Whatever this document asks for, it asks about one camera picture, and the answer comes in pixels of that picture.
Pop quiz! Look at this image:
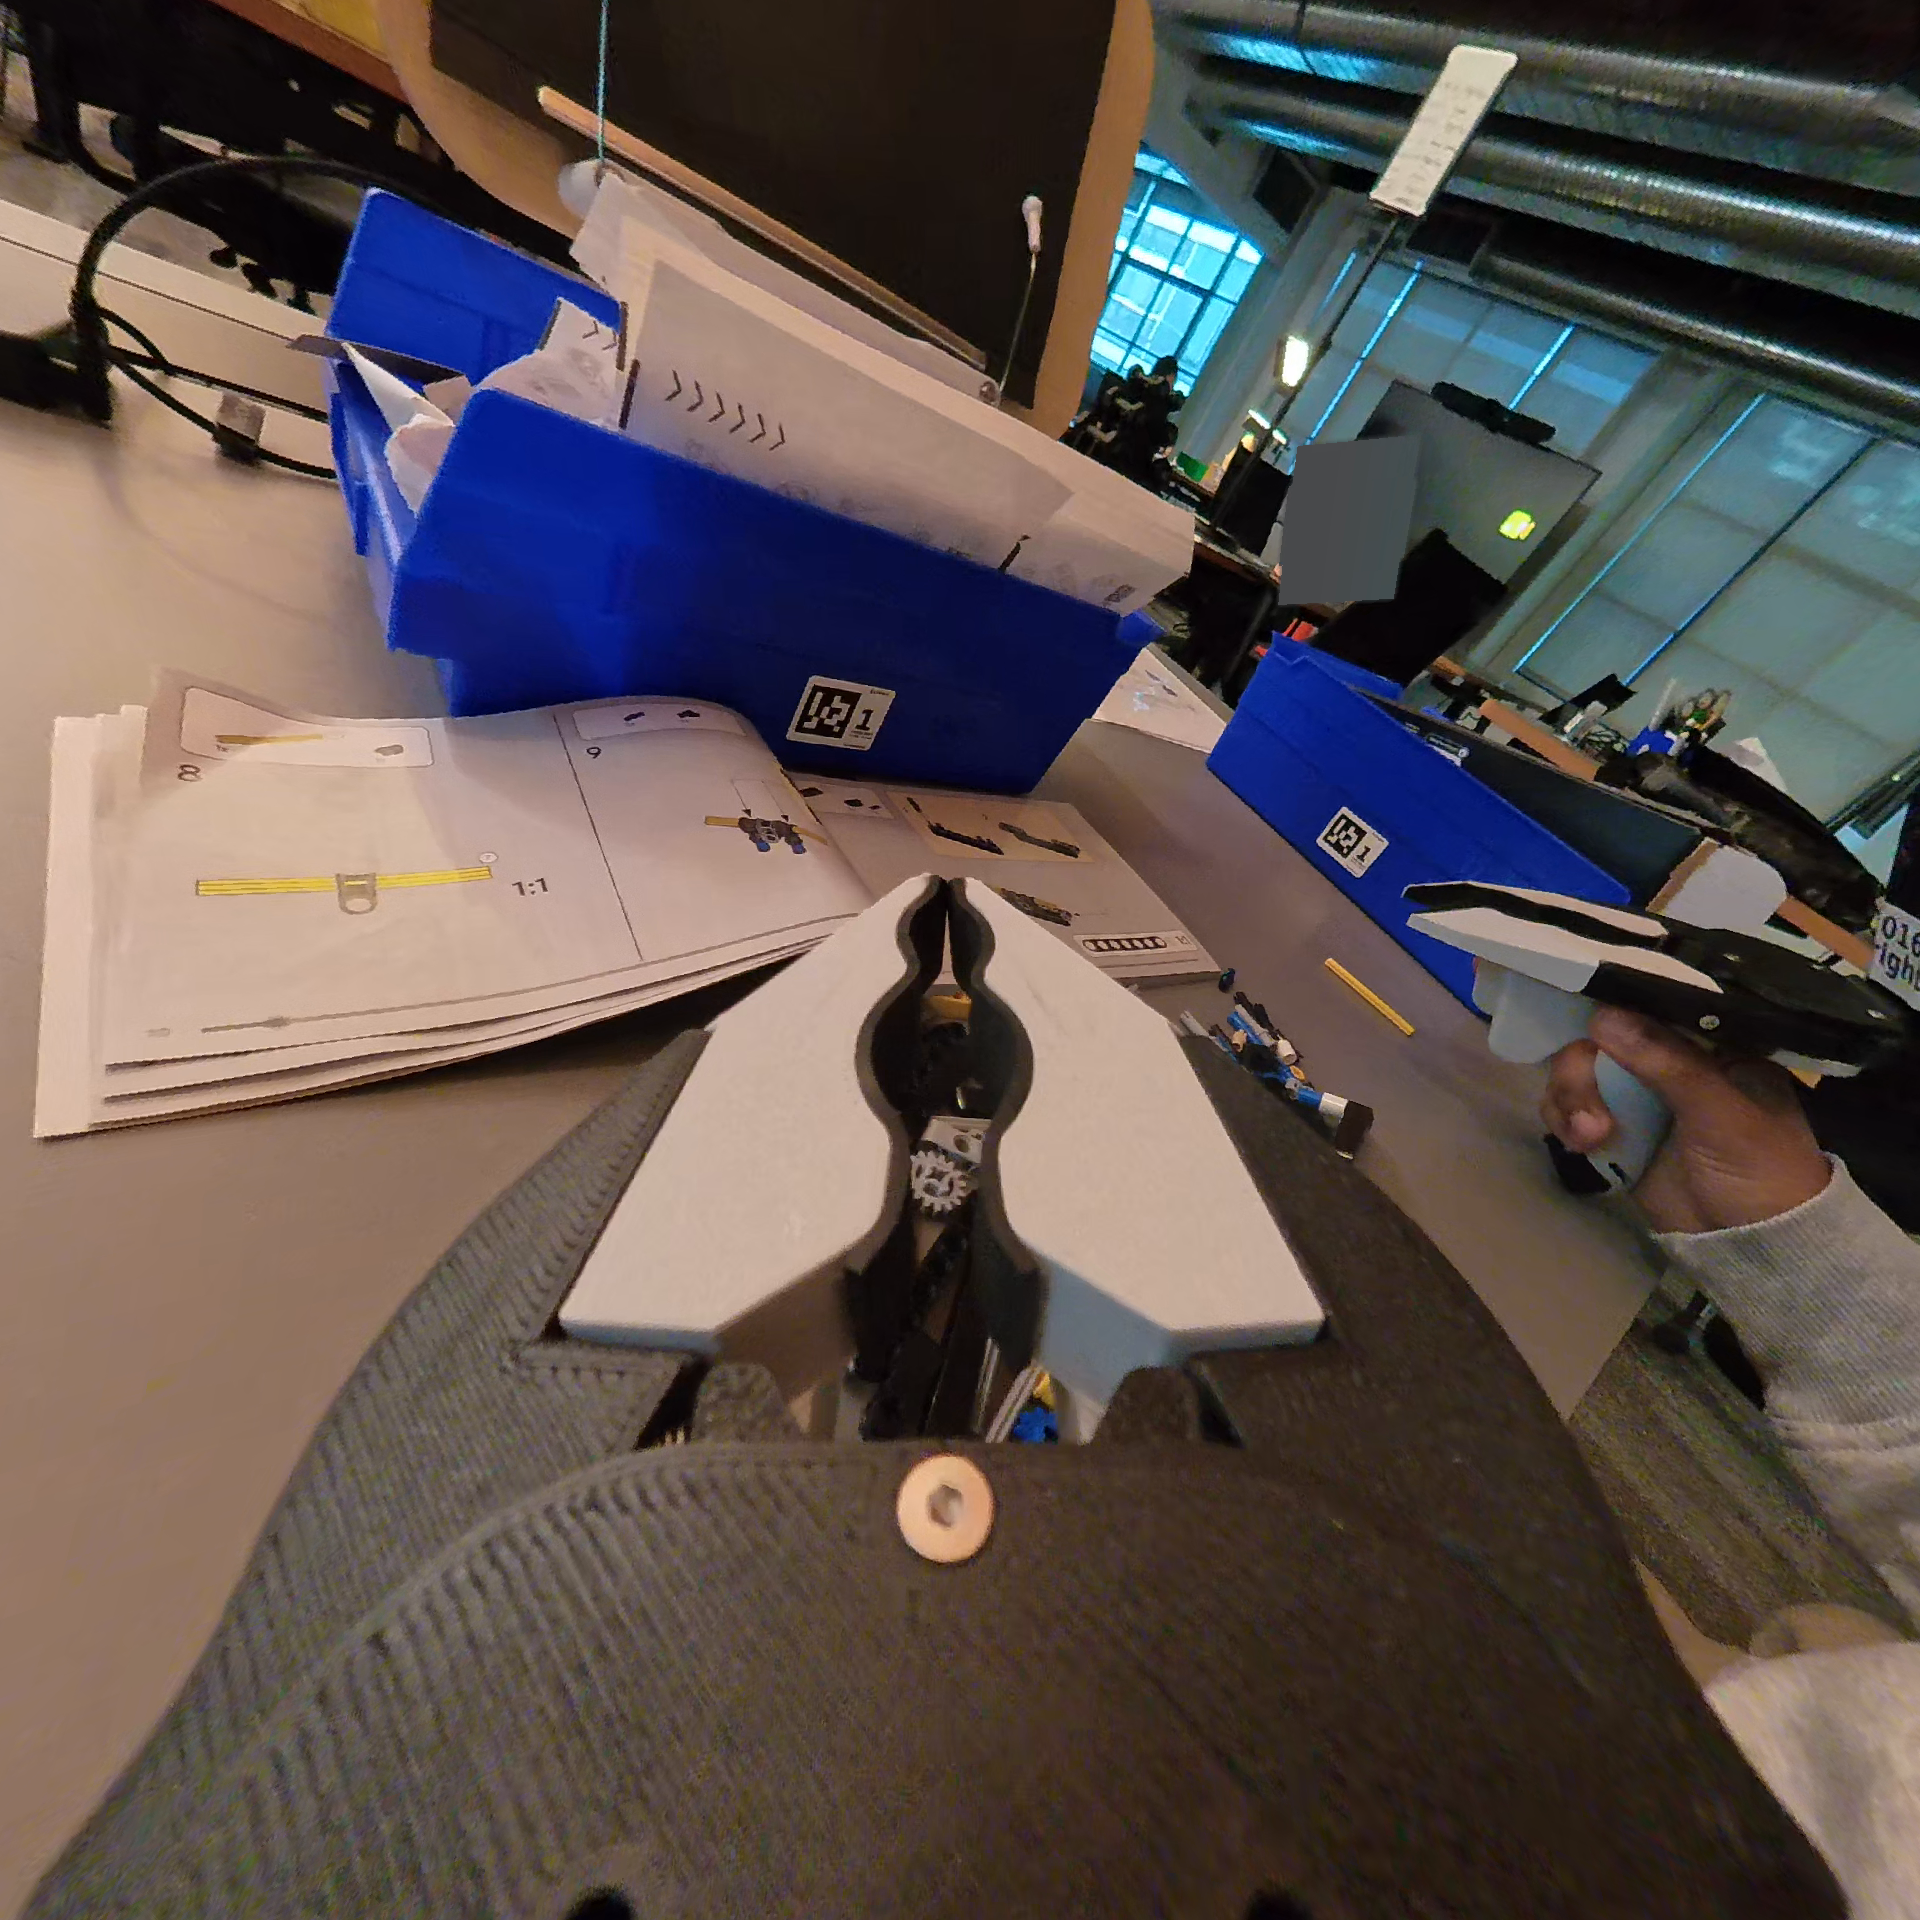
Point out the black lego assembly with gear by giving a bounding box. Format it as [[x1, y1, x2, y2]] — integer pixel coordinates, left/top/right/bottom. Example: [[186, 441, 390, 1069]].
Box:
[[847, 982, 1074, 1450]]

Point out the laminated printed sheet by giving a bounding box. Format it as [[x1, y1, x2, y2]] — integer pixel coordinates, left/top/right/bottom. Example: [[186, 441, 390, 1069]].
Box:
[[1093, 644, 1232, 755]]

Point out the large blue plastic bin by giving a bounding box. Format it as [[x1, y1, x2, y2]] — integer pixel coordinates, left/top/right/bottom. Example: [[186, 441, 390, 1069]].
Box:
[[321, 188, 1163, 798]]

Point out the lego instruction booklet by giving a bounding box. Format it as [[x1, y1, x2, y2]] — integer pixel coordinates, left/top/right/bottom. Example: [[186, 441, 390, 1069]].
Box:
[[32, 668, 1224, 1142]]

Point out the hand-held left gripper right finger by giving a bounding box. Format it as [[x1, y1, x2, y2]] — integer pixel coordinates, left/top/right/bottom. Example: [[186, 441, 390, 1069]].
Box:
[[947, 874, 1329, 1409]]

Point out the dark monitor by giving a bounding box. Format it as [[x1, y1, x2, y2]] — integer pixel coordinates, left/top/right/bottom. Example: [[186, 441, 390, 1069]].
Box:
[[426, 0, 1119, 410]]

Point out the white hanging sign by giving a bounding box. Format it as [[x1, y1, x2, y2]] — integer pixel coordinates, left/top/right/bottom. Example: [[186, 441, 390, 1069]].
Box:
[[1368, 46, 1519, 219]]

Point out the person's right hand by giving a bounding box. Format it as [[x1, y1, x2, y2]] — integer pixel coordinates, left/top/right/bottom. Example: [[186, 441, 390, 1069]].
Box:
[[1543, 1006, 1825, 1239]]

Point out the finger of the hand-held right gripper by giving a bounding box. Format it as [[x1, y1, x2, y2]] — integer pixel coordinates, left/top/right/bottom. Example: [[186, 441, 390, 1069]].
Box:
[[1408, 911, 1721, 1002], [1408, 879, 1671, 943]]

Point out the black power cable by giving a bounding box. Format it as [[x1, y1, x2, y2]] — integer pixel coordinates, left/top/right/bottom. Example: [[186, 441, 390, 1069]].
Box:
[[0, 151, 367, 484]]

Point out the pile of small lego pieces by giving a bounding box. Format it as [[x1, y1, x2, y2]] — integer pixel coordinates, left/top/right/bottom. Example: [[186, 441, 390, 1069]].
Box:
[[1176, 966, 1374, 1157]]

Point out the person's right forearm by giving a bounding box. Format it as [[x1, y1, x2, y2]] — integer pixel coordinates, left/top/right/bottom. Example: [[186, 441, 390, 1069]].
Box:
[[1648, 1155, 1920, 1595]]

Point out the white printed paper packaging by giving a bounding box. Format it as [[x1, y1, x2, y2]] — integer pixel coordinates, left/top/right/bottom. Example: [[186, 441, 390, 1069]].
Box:
[[343, 171, 1198, 614]]

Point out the large wall screen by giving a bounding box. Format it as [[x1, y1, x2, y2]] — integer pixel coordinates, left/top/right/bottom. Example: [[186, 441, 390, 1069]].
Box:
[[1357, 378, 1605, 633]]

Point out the person's grey clothing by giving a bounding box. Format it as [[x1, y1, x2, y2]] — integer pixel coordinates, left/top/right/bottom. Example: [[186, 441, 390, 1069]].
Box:
[[1703, 1603, 1920, 1920]]

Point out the thin yellow lego rod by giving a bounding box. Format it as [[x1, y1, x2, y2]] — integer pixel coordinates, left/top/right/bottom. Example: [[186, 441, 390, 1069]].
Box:
[[1322, 958, 1416, 1039]]

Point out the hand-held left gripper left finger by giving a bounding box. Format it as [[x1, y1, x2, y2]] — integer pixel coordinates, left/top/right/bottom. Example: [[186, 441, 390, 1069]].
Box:
[[558, 874, 946, 1356]]

